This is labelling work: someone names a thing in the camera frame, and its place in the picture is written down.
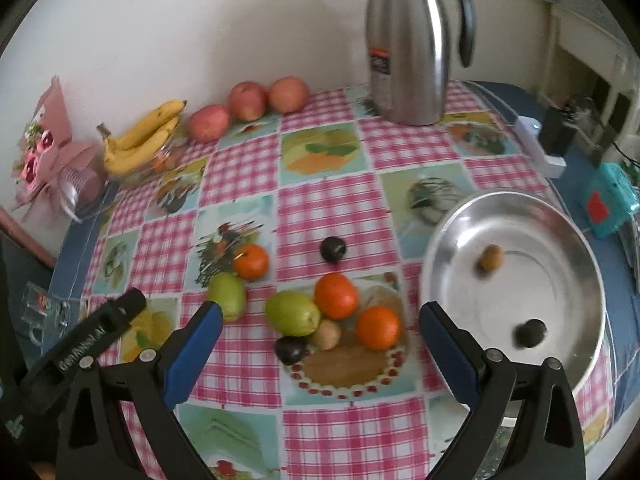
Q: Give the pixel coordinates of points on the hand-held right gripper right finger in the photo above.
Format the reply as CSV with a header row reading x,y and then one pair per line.
x,y
449,355

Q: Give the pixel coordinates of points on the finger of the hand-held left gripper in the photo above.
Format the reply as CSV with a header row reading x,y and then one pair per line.
x,y
125,307

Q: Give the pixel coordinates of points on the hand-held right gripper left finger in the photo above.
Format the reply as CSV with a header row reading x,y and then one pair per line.
x,y
196,355

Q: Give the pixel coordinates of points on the green mango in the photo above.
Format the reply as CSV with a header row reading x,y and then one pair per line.
x,y
226,295
293,313

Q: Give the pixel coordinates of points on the orange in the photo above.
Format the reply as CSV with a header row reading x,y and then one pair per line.
x,y
336,295
251,261
378,327

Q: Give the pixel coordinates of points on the dark purple plum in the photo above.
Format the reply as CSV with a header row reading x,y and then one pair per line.
x,y
333,249
530,333
291,350

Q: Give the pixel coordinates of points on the small brown kiwi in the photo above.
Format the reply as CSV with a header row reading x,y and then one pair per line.
x,y
490,258
327,334

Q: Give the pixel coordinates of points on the round metal plate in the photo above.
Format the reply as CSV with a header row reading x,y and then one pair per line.
x,y
545,270

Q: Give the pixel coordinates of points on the clear glass mug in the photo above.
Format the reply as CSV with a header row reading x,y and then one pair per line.
x,y
42,305

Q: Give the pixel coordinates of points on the yellow banana bunch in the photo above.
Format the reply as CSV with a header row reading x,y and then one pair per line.
x,y
135,145

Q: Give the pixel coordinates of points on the pink wrapped bouquet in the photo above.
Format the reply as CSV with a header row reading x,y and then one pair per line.
x,y
50,135

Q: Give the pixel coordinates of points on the pink checked tablecloth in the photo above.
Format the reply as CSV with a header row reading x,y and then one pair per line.
x,y
340,200

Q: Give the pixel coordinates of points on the red apple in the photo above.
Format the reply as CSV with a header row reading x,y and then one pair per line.
x,y
288,94
209,122
247,100

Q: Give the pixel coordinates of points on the white power strip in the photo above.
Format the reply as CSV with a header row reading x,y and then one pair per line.
x,y
537,150

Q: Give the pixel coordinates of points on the teal box with red label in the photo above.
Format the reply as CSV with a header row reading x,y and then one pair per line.
x,y
615,180

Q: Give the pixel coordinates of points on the black power adapter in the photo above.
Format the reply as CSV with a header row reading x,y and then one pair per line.
x,y
557,130

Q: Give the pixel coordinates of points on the stainless steel thermos jug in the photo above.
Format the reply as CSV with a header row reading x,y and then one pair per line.
x,y
405,50

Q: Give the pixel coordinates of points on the white furniture frame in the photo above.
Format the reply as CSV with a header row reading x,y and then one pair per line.
x,y
585,30

